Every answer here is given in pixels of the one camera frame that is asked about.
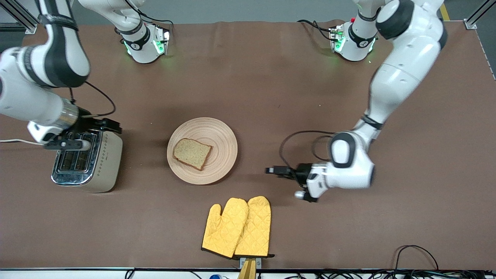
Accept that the round wooden plate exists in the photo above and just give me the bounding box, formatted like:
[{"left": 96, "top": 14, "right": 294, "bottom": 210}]
[{"left": 167, "top": 117, "right": 238, "bottom": 185}]

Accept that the brown bread slice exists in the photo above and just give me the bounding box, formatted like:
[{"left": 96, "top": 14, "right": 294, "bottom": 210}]
[{"left": 173, "top": 138, "right": 213, "bottom": 171}]

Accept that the beige chrome two-slot toaster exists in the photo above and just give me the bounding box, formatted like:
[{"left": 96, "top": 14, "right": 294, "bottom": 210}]
[{"left": 51, "top": 130, "right": 123, "bottom": 193}]

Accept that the yellow quilted oven mitt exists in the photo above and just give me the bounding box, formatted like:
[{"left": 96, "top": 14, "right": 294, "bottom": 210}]
[
  {"left": 201, "top": 198, "right": 249, "bottom": 259},
  {"left": 234, "top": 196, "right": 276, "bottom": 258}
]

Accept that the brown table cover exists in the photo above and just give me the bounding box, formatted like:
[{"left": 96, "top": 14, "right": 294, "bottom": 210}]
[{"left": 0, "top": 19, "right": 496, "bottom": 270}]

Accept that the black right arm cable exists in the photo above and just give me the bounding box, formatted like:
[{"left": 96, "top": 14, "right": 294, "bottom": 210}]
[{"left": 69, "top": 81, "right": 117, "bottom": 118}]

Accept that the white toaster power cord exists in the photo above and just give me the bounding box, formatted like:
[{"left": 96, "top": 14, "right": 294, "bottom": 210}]
[{"left": 0, "top": 138, "right": 45, "bottom": 147}]

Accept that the grey metal bracket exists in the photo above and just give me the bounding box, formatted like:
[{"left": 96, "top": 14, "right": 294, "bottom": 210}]
[{"left": 239, "top": 257, "right": 262, "bottom": 270}]

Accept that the black cable tangle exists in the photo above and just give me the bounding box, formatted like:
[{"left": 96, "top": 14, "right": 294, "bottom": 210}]
[{"left": 285, "top": 270, "right": 496, "bottom": 279}]

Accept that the black right base cable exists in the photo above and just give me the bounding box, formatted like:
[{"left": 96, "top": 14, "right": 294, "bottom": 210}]
[{"left": 122, "top": 0, "right": 175, "bottom": 28}]

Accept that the black base cable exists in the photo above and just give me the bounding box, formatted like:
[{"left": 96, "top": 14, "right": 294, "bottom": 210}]
[
  {"left": 298, "top": 19, "right": 338, "bottom": 41},
  {"left": 122, "top": 0, "right": 175, "bottom": 28}
]

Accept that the aluminium frame profile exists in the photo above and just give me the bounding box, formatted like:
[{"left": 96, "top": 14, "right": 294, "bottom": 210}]
[
  {"left": 464, "top": 0, "right": 496, "bottom": 30},
  {"left": 0, "top": 0, "right": 41, "bottom": 34}
]

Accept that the black looped cable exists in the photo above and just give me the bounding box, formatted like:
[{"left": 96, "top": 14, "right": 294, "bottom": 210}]
[{"left": 394, "top": 245, "right": 440, "bottom": 271}]

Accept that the black left base cable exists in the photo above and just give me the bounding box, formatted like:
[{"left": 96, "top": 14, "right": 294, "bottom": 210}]
[{"left": 298, "top": 19, "right": 338, "bottom": 41}]

